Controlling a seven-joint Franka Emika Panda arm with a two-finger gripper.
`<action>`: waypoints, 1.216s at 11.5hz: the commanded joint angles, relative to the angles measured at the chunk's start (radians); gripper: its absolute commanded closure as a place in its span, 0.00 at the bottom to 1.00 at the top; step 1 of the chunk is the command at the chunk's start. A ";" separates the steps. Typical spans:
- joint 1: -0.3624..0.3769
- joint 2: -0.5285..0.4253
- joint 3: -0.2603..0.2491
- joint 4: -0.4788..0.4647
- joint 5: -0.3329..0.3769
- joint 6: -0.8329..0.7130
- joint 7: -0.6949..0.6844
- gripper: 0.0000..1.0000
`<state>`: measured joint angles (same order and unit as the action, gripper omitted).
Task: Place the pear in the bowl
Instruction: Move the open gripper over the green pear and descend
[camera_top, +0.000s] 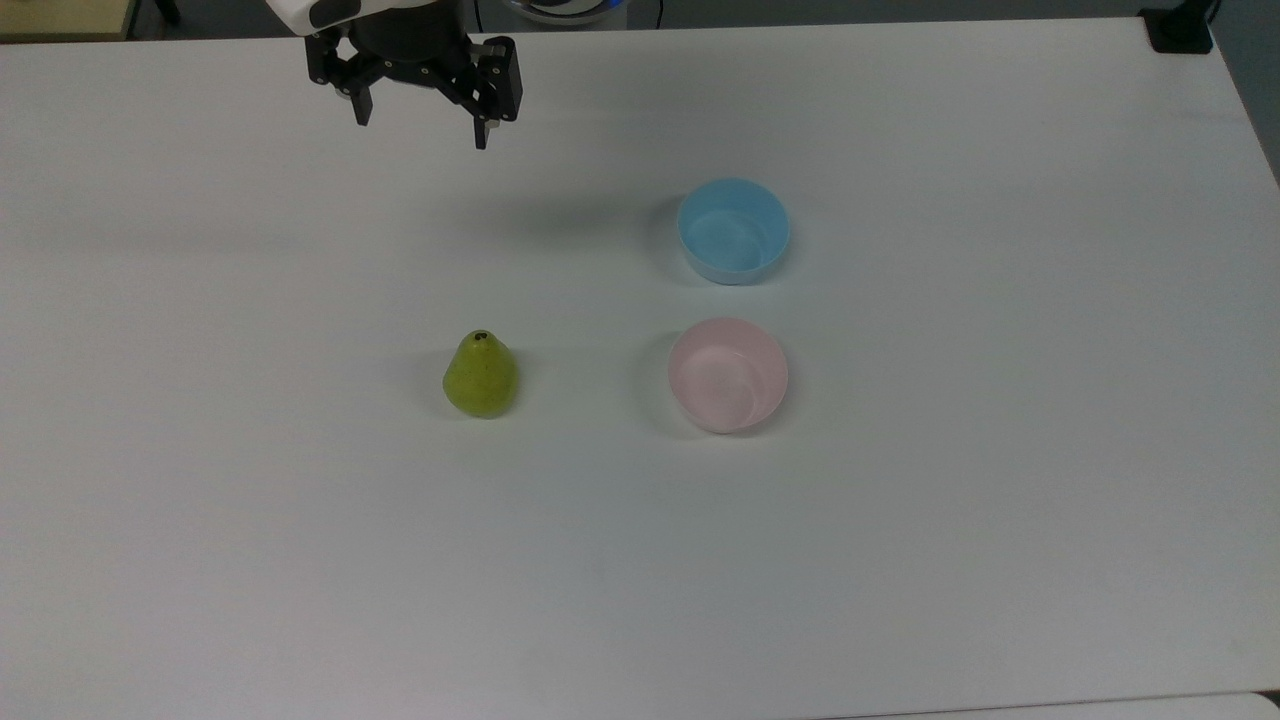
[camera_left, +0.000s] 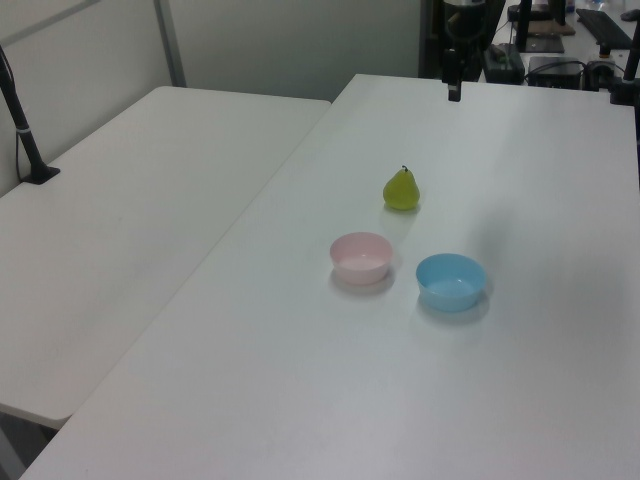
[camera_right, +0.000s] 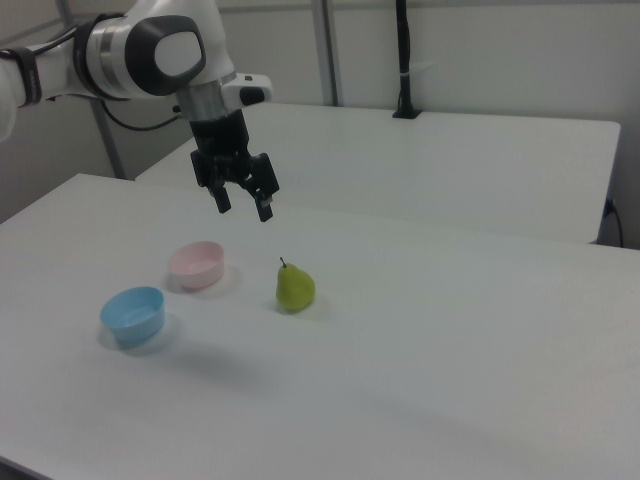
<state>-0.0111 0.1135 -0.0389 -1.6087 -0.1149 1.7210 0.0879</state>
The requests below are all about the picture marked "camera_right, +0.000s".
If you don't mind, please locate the pink plastic bowl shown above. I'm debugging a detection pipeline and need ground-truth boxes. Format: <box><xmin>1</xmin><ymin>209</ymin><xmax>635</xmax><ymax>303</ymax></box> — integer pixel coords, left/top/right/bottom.
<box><xmin>168</xmin><ymin>240</ymin><xmax>226</xmax><ymax>290</ymax></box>

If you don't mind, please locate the green pear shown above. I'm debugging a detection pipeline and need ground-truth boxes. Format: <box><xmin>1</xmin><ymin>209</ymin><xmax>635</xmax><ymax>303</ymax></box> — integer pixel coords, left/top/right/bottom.
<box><xmin>276</xmin><ymin>256</ymin><xmax>316</xmax><ymax>314</ymax></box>

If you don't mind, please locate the black cable at table edge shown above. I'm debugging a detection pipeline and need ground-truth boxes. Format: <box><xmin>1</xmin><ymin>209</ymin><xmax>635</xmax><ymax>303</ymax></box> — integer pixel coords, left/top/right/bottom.
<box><xmin>603</xmin><ymin>197</ymin><xmax>626</xmax><ymax>247</ymax></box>

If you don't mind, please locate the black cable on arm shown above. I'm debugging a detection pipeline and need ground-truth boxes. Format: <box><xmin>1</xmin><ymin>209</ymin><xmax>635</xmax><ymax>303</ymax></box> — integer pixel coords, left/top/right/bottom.
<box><xmin>102</xmin><ymin>98</ymin><xmax>184</xmax><ymax>132</ymax></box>

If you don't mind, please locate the black camera pole with base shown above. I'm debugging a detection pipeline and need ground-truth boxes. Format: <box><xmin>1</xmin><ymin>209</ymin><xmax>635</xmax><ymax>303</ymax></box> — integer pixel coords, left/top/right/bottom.
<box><xmin>392</xmin><ymin>0</ymin><xmax>424</xmax><ymax>120</ymax></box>

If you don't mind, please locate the grey partition post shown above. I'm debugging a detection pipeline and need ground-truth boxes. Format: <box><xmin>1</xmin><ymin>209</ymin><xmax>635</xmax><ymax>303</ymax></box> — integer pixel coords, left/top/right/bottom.
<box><xmin>310</xmin><ymin>0</ymin><xmax>347</xmax><ymax>107</ymax></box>
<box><xmin>89</xmin><ymin>98</ymin><xmax>127</xmax><ymax>180</ymax></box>

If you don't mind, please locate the blue plastic bowl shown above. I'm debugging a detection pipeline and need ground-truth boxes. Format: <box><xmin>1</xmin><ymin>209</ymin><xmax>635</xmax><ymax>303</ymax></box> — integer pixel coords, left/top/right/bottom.
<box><xmin>99</xmin><ymin>285</ymin><xmax>166</xmax><ymax>350</ymax></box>

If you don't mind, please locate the black strap on arm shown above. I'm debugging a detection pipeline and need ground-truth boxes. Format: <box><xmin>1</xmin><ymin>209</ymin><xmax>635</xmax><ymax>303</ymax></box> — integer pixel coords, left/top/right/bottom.
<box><xmin>0</xmin><ymin>47</ymin><xmax>45</xmax><ymax>107</ymax></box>

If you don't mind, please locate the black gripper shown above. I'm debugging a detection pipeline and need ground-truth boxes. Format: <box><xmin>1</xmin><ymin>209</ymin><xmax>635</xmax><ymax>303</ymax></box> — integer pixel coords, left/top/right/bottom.
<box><xmin>188</xmin><ymin>110</ymin><xmax>279</xmax><ymax>223</ymax></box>

